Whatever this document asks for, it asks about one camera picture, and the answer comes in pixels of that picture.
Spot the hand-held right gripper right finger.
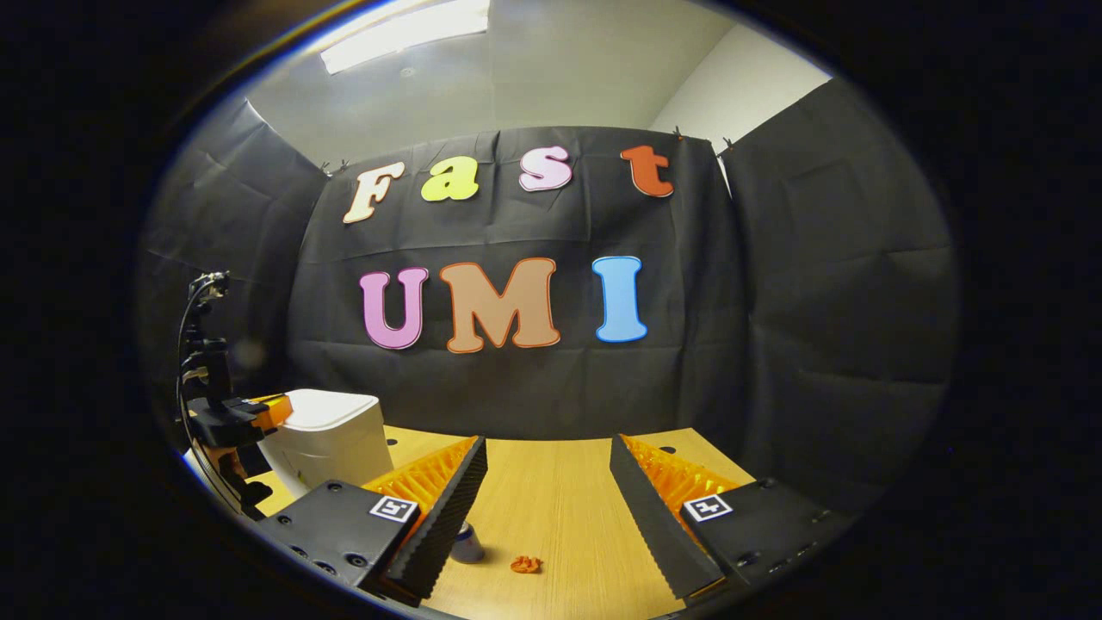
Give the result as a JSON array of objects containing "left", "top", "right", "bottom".
[{"left": 610, "top": 433, "right": 840, "bottom": 604}]

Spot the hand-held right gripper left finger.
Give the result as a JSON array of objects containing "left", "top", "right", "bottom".
[{"left": 258, "top": 435, "right": 489, "bottom": 608}]

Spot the blue pop can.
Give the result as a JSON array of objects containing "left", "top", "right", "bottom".
[{"left": 449, "top": 521, "right": 486, "bottom": 565}]

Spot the white desktop garbage bin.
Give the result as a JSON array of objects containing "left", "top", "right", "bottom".
[{"left": 256, "top": 389, "right": 394, "bottom": 499}]

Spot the wooden desktop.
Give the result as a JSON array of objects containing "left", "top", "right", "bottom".
[{"left": 258, "top": 425, "right": 758, "bottom": 620}]

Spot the black cable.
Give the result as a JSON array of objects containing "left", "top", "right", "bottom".
[{"left": 176, "top": 272, "right": 246, "bottom": 518}]

